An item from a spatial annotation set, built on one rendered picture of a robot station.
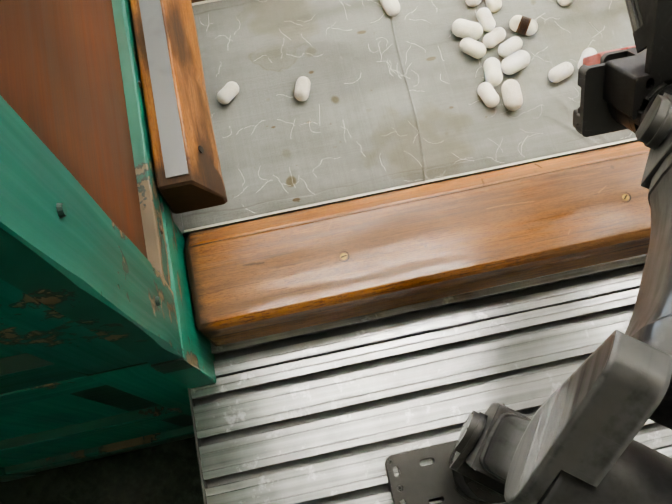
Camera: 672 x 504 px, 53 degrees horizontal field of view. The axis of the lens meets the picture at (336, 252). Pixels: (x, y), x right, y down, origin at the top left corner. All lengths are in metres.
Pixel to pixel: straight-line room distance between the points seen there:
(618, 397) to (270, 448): 0.50
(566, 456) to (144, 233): 0.41
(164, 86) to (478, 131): 0.36
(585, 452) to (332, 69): 0.59
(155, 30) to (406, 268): 0.36
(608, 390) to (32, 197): 0.29
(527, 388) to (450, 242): 0.20
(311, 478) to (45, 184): 0.50
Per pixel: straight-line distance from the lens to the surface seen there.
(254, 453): 0.79
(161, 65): 0.73
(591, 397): 0.35
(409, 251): 0.72
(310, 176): 0.78
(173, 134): 0.68
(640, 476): 0.40
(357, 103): 0.82
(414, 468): 0.77
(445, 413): 0.79
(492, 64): 0.85
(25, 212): 0.34
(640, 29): 0.62
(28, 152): 0.36
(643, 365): 0.35
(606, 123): 0.68
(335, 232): 0.73
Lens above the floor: 1.45
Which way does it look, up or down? 72 degrees down
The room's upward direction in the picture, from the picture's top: 1 degrees counter-clockwise
